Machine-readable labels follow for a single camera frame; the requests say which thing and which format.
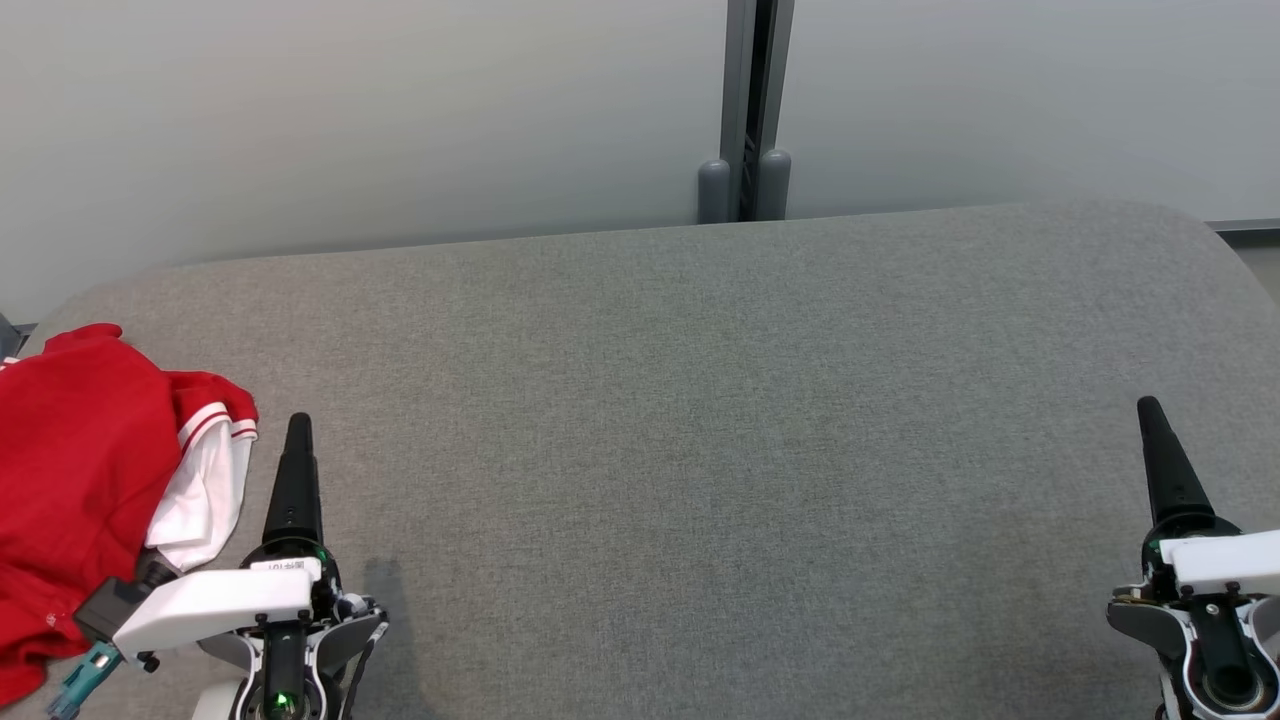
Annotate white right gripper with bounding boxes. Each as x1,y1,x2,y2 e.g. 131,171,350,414
1136,396,1280,601

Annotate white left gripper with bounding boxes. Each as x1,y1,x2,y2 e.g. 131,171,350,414
113,412,341,659

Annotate red shorts with white trim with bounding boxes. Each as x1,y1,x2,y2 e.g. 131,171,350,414
0,322,186,701

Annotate left arm cable teal plug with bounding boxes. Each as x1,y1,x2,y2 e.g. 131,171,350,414
45,640,123,720

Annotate grey partition post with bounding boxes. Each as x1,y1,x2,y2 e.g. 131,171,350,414
757,0,797,222
697,0,758,224

